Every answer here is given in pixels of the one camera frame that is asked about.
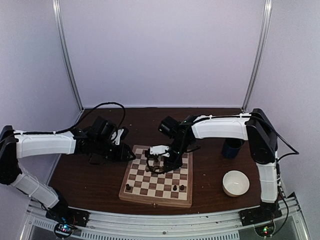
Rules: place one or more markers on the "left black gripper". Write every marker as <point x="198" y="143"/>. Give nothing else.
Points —
<point x="122" y="154"/>

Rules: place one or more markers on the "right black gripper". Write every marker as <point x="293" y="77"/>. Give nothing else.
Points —
<point x="176" y="164"/>

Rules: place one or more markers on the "wooden chess board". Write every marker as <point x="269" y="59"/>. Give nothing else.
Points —
<point x="157" y="189"/>

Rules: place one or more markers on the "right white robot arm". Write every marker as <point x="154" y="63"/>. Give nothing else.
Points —
<point x="254" y="127"/>

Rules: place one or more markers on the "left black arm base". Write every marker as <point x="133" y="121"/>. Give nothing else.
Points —
<point x="67" y="219"/>

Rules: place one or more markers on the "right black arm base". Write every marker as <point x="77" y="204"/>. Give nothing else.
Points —
<point x="262" y="218"/>

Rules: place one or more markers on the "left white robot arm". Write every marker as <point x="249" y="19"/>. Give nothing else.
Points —
<point x="17" y="144"/>

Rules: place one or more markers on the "pile of dark chess pieces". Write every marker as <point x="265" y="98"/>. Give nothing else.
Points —
<point x="157" y="170"/>

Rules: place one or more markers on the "dark blue mug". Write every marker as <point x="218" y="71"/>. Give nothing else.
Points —
<point x="231" y="147"/>

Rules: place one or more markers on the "white bowl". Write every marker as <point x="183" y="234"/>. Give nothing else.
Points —
<point x="235" y="183"/>

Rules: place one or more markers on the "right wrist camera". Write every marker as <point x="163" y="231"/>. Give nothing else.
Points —
<point x="158" y="150"/>

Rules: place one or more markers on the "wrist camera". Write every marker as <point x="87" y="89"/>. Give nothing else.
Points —
<point x="119" y="135"/>
<point x="158" y="150"/>

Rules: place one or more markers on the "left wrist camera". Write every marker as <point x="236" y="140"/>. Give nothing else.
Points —
<point x="119" y="135"/>

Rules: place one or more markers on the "front aluminium rail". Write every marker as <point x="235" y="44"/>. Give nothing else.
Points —
<point x="225" y="225"/>

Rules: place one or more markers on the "left aluminium frame post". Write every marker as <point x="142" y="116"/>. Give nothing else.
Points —
<point x="65" y="53"/>

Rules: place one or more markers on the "aluminium frame post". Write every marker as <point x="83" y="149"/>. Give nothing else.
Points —
<point x="65" y="53"/>
<point x="264" y="30"/>

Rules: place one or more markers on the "right aluminium frame post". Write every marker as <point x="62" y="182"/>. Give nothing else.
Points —
<point x="264" y="30"/>

